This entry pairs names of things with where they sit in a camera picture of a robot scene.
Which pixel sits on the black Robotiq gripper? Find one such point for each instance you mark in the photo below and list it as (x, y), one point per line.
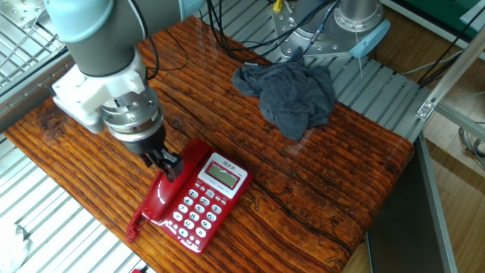
(149, 142)

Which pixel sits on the red telephone handset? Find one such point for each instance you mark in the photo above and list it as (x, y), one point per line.
(163, 197)

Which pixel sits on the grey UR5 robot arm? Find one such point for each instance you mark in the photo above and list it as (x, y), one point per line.
(106, 45)

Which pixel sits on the red telephone base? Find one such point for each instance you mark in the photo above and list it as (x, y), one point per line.
(206, 212)

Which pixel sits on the dark grey crumpled cloth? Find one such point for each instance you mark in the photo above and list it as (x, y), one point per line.
(291, 95)

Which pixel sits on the white crumpled cloth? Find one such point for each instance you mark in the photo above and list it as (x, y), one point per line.
(13, 250)

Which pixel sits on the silver robot mounting plate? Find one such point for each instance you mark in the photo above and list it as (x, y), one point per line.
(329, 41)

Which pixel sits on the white zip tie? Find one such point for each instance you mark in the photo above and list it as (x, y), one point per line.
(362, 57)

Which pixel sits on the dark grey flat panel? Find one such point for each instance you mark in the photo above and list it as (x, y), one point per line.
(401, 212)

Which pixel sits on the aluminium extrusion frame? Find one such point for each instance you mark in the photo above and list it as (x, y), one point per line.
(451, 81)

